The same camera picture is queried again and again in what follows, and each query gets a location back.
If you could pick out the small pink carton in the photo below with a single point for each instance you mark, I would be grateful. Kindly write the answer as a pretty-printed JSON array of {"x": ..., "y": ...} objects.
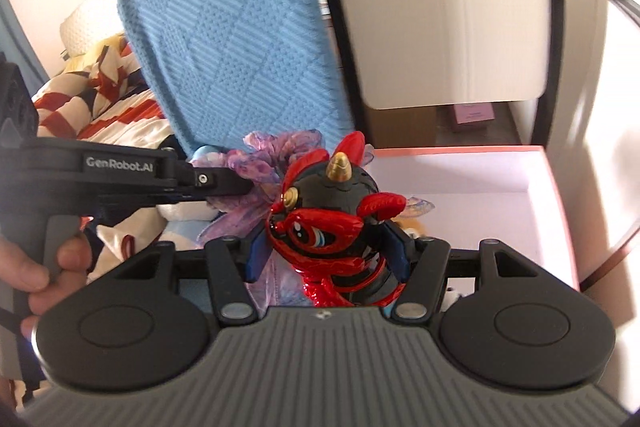
[{"x": 472, "y": 117}]

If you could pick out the white chair with black frame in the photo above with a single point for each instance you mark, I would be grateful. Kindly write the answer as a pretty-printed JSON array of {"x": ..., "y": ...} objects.
[{"x": 440, "y": 7}]

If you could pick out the brown cardboard box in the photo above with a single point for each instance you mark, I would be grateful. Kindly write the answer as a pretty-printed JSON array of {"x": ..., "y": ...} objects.
[{"x": 402, "y": 127}]

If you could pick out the white knitted pillow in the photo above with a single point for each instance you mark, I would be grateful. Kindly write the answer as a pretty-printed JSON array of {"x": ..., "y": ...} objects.
[{"x": 87, "y": 27}]

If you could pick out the blue textured chair cover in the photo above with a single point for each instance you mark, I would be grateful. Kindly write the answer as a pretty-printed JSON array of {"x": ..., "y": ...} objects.
[{"x": 220, "y": 32}]

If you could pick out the red black horned toy figure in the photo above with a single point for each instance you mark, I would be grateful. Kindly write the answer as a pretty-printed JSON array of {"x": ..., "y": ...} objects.
[{"x": 325, "y": 207}]

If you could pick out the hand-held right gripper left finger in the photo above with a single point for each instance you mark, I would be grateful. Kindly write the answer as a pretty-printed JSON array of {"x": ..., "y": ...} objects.
[{"x": 256, "y": 257}]

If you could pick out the yellow cloth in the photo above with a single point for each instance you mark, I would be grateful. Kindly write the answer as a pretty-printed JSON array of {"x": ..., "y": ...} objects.
[{"x": 114, "y": 43}]

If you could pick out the pink box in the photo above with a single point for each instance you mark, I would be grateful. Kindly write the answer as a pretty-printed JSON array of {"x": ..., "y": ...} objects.
[{"x": 480, "y": 207}]

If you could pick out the white duck plush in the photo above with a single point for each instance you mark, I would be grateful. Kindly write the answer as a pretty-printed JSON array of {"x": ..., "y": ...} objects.
[{"x": 187, "y": 227}]

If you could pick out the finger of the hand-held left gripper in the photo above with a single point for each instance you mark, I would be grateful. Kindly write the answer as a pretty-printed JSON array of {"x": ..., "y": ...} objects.
[{"x": 215, "y": 182}]

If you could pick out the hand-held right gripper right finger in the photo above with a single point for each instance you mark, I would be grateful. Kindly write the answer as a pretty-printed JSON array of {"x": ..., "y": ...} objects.
[{"x": 397, "y": 252}]

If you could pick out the striped blanket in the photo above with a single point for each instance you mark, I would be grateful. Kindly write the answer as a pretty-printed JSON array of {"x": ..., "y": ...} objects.
[{"x": 125, "y": 117}]

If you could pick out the person's left hand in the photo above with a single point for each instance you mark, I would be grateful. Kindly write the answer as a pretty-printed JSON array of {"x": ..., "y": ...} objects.
[{"x": 20, "y": 269}]

